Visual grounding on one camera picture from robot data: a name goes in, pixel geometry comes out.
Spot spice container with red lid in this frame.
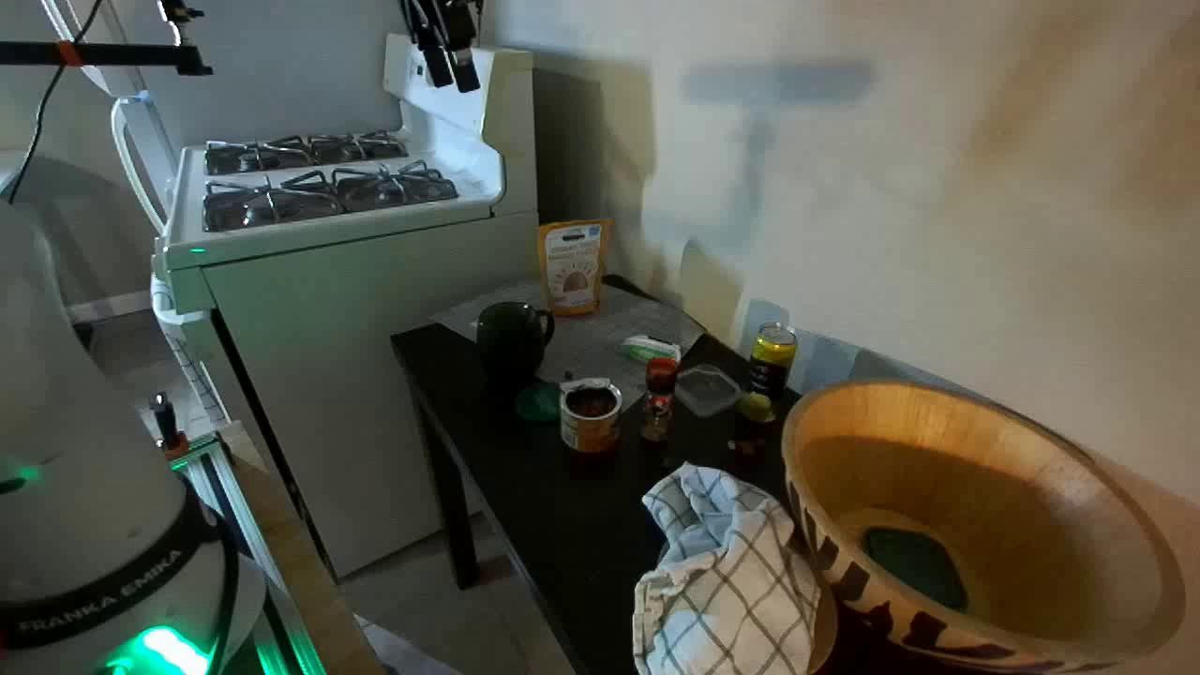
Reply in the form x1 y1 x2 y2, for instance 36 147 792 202
642 360 679 442

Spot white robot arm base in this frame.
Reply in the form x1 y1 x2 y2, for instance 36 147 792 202
0 211 262 675

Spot green round lid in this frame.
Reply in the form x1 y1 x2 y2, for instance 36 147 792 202
513 383 557 422

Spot clear plastic container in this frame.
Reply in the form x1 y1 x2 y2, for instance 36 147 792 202
676 362 742 415

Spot large wooden bowl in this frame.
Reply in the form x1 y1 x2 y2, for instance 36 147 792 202
781 383 1183 672

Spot grey placemat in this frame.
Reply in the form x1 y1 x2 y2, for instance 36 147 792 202
433 280 701 405

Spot white cup with dark contents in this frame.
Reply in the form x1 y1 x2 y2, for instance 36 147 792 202
557 378 621 452

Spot black side table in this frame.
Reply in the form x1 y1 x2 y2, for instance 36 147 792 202
393 323 784 675

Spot dark green mug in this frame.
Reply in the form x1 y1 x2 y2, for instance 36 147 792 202
474 301 554 385

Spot white checkered dish towel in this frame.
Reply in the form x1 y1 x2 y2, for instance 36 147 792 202
628 465 822 675

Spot white gas stove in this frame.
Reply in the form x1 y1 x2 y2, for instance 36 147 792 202
108 35 534 578

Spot black utensils on stove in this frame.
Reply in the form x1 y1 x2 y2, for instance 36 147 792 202
398 0 483 92

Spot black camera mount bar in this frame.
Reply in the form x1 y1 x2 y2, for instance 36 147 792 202
0 41 214 76

